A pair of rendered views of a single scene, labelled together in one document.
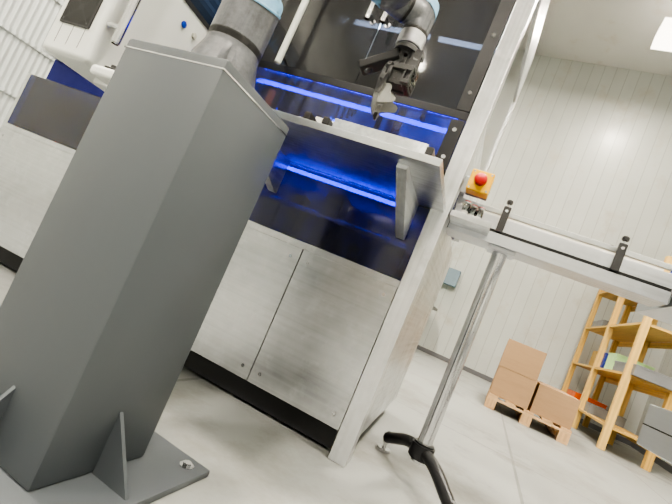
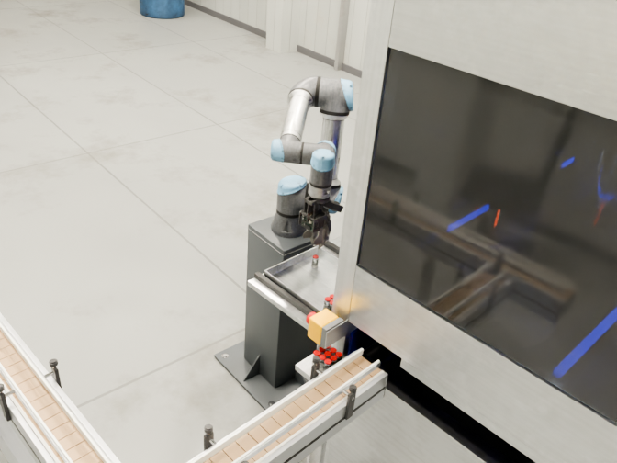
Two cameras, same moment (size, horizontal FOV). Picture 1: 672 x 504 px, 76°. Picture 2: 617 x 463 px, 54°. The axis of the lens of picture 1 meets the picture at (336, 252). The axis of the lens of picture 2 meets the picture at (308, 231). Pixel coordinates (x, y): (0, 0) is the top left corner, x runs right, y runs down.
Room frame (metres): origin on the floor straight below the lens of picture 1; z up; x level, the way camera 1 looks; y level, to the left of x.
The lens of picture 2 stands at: (1.87, -1.60, 2.15)
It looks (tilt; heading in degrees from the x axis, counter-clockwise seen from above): 32 degrees down; 115
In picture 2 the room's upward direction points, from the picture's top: 5 degrees clockwise
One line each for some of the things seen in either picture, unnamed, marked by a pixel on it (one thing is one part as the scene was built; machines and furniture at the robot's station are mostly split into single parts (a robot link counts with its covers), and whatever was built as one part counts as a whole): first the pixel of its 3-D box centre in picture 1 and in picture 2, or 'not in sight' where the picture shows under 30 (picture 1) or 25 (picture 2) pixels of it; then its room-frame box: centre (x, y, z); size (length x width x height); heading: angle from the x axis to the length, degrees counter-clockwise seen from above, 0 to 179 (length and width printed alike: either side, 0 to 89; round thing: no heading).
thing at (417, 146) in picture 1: (388, 162); (324, 284); (1.23, -0.04, 0.90); 0.34 x 0.26 x 0.04; 161
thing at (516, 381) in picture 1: (532, 385); not in sight; (4.54, -2.46, 0.35); 1.19 x 0.85 x 0.70; 151
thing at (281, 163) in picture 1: (260, 157); not in sight; (1.39, 0.35, 0.80); 0.34 x 0.03 x 0.13; 162
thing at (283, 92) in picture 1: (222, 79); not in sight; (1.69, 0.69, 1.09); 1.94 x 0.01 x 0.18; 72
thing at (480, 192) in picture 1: (479, 184); (324, 327); (1.37, -0.35, 1.00); 0.08 x 0.07 x 0.07; 162
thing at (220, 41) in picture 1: (226, 64); (289, 218); (0.87, 0.37, 0.84); 0.15 x 0.15 x 0.10
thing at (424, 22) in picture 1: (420, 18); (322, 167); (1.14, 0.04, 1.28); 0.09 x 0.08 x 0.11; 111
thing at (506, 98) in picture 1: (501, 111); (530, 242); (1.83, -0.43, 1.51); 0.85 x 0.01 x 0.59; 162
